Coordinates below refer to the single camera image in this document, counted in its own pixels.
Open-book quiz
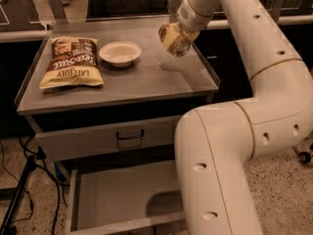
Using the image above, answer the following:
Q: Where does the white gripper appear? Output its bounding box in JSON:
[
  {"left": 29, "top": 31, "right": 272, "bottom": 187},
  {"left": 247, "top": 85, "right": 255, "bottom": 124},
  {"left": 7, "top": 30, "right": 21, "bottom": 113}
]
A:
[{"left": 158, "top": 0, "right": 209, "bottom": 52}]

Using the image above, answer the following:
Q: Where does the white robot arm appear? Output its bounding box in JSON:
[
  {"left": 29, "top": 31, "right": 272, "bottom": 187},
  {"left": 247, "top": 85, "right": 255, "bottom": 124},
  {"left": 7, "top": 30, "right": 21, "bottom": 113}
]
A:
[{"left": 159, "top": 0, "right": 313, "bottom": 235}]

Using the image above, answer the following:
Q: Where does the grey drawer cabinet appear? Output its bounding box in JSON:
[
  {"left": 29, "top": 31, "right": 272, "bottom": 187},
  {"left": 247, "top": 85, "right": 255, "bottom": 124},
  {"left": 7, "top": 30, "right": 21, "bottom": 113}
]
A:
[{"left": 14, "top": 16, "right": 221, "bottom": 235}]

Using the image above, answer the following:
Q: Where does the closed upper drawer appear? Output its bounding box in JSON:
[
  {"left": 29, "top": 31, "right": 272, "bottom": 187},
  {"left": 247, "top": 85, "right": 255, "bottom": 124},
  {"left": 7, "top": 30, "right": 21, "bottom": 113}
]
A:
[{"left": 36, "top": 116, "right": 180, "bottom": 161}]

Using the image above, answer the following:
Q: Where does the open lower drawer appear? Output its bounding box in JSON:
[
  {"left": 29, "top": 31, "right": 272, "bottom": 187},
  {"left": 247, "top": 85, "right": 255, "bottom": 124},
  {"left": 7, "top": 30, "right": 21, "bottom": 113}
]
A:
[{"left": 65, "top": 161, "right": 187, "bottom": 235}]

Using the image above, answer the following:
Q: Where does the white bowl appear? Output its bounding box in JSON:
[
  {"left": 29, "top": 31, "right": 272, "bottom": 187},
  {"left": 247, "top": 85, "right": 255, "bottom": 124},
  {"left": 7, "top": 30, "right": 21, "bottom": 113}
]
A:
[{"left": 99, "top": 41, "right": 141, "bottom": 68}]

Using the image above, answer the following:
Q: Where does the brown yellow chip bag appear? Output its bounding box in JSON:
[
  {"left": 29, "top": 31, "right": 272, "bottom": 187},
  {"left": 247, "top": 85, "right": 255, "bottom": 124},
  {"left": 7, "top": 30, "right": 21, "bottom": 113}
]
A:
[{"left": 39, "top": 36, "right": 104, "bottom": 89}]

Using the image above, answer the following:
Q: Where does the black tripod leg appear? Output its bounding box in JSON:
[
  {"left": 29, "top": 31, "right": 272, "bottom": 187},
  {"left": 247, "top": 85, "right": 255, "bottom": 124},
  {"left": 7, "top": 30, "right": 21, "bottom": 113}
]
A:
[{"left": 0, "top": 155, "right": 35, "bottom": 235}]

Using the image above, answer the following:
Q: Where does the black drawer handle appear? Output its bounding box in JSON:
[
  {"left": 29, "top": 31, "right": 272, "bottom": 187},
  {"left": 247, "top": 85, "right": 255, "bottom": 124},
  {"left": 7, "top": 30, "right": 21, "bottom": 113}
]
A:
[{"left": 115, "top": 129, "right": 145, "bottom": 141}]

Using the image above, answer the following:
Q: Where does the black floor cable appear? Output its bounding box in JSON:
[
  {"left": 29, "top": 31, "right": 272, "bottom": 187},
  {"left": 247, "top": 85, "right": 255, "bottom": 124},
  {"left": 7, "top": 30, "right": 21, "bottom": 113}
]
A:
[{"left": 0, "top": 135, "right": 69, "bottom": 235}]

